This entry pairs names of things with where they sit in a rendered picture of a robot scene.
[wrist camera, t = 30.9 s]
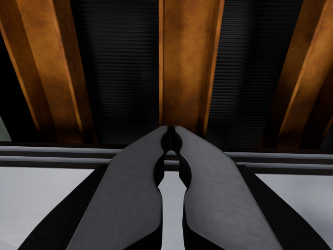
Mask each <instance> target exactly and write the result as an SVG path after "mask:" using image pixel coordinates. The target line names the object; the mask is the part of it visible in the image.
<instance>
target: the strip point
mask: <svg viewBox="0 0 333 250"><path fill-rule="evenodd" d="M0 241H2V242H4V243H6V244H9V245H11V246H13V247H16V248H19V247H20V245H21V244H22V242H21V240H20V239H19V237H18V236H17V234H16V233H15V231H14V229H13V228H12V226H11V225H10V223H9V221H8V220H7V218H6V217H5V215H4V213H3V212H2V210H1V209H0Z"/></svg>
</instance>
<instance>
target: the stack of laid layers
mask: <svg viewBox="0 0 333 250"><path fill-rule="evenodd" d="M127 146H129V144H92V143H53V142H15V141H0V166H17V167H53V168H88V169H96V168H97V167H98V166H99V165H100V164H107V163H108V162H109V161H110V160H111V159H112V158H113V157H114V156H115V155H117V154H118V153H119V152H120V151H121V150H123V149H124V148H126V147H127ZM217 148H219V149H220V150H221V151H223V152H224V153H225V154H226V155H228V156H229V157H230V158H231V159H232V160H233V161H234V162H235V163H236V164H237V165H245V166H246V167H247V168H248V169H250V170H251V171H252V172H253V173H270V174H306V175H333V150H322V149H284V148H246V147H217ZM164 165H165V171H179V158H178V156H177V155H176V153H175V151H172V146H170V151H168V152H167V154H166V155H165V157H164ZM17 249H18V248H16V247H13V246H11V245H9V244H6V243H4V242H2V241H0V250H17Z"/></svg>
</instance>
